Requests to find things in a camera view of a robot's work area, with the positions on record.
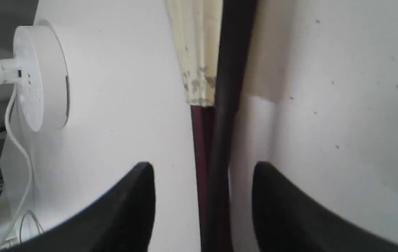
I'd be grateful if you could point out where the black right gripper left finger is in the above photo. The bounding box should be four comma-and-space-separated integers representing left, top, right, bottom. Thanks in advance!
7, 162, 156, 252

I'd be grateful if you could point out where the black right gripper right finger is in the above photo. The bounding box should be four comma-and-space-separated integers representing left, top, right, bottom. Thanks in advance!
252, 161, 398, 252

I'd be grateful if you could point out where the paper folding fan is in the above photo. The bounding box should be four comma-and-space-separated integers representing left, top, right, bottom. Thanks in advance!
165, 0, 258, 252

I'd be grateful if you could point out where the white desk lamp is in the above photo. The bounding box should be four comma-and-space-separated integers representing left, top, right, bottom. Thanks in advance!
0, 20, 69, 132

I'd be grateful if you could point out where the white power cable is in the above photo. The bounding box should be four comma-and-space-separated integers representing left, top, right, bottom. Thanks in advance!
0, 87, 44, 252

